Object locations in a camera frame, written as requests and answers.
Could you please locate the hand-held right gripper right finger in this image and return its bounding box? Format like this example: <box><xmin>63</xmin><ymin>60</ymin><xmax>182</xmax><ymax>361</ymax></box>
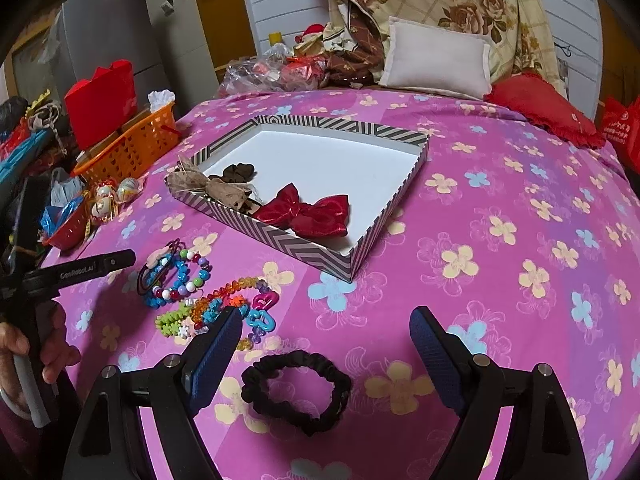
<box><xmin>408</xmin><ymin>305</ymin><xmax>591</xmax><ymax>480</ymax></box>

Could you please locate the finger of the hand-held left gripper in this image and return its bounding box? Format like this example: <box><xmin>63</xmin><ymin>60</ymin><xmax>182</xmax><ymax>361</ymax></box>
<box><xmin>22</xmin><ymin>248</ymin><xmax>137</xmax><ymax>292</ymax></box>

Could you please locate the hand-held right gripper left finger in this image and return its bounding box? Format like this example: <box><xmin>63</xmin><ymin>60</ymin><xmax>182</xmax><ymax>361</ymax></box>
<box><xmin>62</xmin><ymin>305</ymin><xmax>244</xmax><ymax>480</ymax></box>

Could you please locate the multicoloured flower bracelet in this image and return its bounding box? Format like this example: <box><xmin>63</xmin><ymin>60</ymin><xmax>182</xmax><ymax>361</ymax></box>
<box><xmin>187</xmin><ymin>294</ymin><xmax>251</xmax><ymax>333</ymax></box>

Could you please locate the green flower bracelet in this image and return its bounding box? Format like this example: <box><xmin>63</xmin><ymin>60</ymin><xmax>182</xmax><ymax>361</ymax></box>
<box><xmin>155</xmin><ymin>309</ymin><xmax>197</xmax><ymax>332</ymax></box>

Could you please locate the orange bead bracelet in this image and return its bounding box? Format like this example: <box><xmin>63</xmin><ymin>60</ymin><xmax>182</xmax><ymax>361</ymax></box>
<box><xmin>192</xmin><ymin>276</ymin><xmax>268</xmax><ymax>353</ymax></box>

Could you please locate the blue bead bracelet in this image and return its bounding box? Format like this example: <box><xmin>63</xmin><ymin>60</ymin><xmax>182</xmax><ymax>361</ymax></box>
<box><xmin>144</xmin><ymin>249</ymin><xmax>213</xmax><ymax>310</ymax></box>

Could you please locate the black scrunchie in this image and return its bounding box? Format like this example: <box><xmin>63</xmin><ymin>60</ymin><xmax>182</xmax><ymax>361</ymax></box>
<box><xmin>241</xmin><ymin>350</ymin><xmax>353</xmax><ymax>437</ymax></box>

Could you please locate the red ribbon bow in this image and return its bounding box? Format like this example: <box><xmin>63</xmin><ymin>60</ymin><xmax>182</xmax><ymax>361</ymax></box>
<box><xmin>252</xmin><ymin>182</ymin><xmax>351</xmax><ymax>238</ymax></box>

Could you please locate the striped cardboard box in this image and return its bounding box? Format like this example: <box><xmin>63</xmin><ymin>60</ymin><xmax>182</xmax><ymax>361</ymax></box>
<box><xmin>166</xmin><ymin>114</ymin><xmax>431</xmax><ymax>282</ymax></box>

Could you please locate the person's left hand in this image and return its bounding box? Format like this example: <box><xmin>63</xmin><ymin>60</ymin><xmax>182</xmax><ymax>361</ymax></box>
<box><xmin>0</xmin><ymin>304</ymin><xmax>82</xmax><ymax>410</ymax></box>

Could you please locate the blue foil wrapper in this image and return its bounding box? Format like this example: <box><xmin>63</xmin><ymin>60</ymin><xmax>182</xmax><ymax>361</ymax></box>
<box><xmin>40</xmin><ymin>194</ymin><xmax>87</xmax><ymax>241</ymax></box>

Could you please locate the small red plastic basket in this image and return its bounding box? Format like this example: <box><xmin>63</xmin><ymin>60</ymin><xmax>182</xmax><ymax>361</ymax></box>
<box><xmin>42</xmin><ymin>200</ymin><xmax>98</xmax><ymax>252</ymax></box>

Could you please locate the teal plastic box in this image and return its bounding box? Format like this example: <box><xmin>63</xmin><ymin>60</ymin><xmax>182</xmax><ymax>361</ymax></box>
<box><xmin>0</xmin><ymin>127</ymin><xmax>53</xmax><ymax>183</ymax></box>

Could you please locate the orange plastic basket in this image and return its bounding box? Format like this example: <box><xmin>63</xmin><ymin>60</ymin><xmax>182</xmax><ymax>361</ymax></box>
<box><xmin>72</xmin><ymin>101</ymin><xmax>180</xmax><ymax>183</ymax></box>

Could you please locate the brown burlap bow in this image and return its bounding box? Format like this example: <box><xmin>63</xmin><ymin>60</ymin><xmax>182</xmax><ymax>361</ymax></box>
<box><xmin>166</xmin><ymin>155</ymin><xmax>263</xmax><ymax>217</ymax></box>

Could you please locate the pink floral bedsheet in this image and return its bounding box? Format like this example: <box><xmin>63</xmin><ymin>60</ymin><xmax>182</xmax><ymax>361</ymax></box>
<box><xmin>37</xmin><ymin>82</ymin><xmax>640</xmax><ymax>480</ymax></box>

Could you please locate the red paper box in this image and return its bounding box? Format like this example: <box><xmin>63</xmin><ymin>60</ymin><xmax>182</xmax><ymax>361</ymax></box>
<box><xmin>64</xmin><ymin>60</ymin><xmax>138</xmax><ymax>151</ymax></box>

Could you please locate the dark brown scrunchie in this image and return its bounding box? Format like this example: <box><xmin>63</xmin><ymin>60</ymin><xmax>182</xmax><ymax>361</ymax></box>
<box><xmin>207</xmin><ymin>162</ymin><xmax>260</xmax><ymax>185</ymax></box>

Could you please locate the white tissue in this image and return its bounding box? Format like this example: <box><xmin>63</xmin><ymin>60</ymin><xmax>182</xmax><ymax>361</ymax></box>
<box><xmin>147</xmin><ymin>89</ymin><xmax>177</xmax><ymax>111</ymax></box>

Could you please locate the grey refrigerator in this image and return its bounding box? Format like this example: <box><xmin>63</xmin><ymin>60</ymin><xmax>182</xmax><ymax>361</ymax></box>
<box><xmin>47</xmin><ymin>0</ymin><xmax>221</xmax><ymax>126</ymax></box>

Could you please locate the clear plastic bag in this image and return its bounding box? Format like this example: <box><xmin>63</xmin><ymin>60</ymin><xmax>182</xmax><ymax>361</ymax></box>
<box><xmin>218</xmin><ymin>42</ymin><xmax>331</xmax><ymax>97</ymax></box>

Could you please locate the red cushion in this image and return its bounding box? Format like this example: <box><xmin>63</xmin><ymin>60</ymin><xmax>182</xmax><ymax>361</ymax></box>
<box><xmin>483</xmin><ymin>72</ymin><xmax>607</xmax><ymax>150</ymax></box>

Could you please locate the red plastic bag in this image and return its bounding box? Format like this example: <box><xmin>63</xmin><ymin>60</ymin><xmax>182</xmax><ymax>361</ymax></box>
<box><xmin>597</xmin><ymin>95</ymin><xmax>640</xmax><ymax>173</ymax></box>

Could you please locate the white pillow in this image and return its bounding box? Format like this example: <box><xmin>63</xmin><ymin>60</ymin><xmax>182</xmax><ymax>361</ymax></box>
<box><xmin>378</xmin><ymin>16</ymin><xmax>493</xmax><ymax>101</ymax></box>

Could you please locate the red plush toy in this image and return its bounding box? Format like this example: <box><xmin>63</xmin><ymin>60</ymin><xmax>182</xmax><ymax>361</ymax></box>
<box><xmin>295</xmin><ymin>23</ymin><xmax>328</xmax><ymax>46</ymax></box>

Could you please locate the white slatted headboard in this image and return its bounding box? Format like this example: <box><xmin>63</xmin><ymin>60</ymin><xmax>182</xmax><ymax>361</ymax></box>
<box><xmin>239</xmin><ymin>0</ymin><xmax>333</xmax><ymax>57</ymax></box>

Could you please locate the brown floral quilt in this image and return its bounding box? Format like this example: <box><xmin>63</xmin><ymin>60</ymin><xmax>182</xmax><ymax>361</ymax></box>
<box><xmin>320</xmin><ymin>0</ymin><xmax>393</xmax><ymax>90</ymax></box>

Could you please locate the cream floral quilt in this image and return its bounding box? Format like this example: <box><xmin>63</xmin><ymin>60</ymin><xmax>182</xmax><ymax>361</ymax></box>
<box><xmin>327</xmin><ymin>0</ymin><xmax>568</xmax><ymax>98</ymax></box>

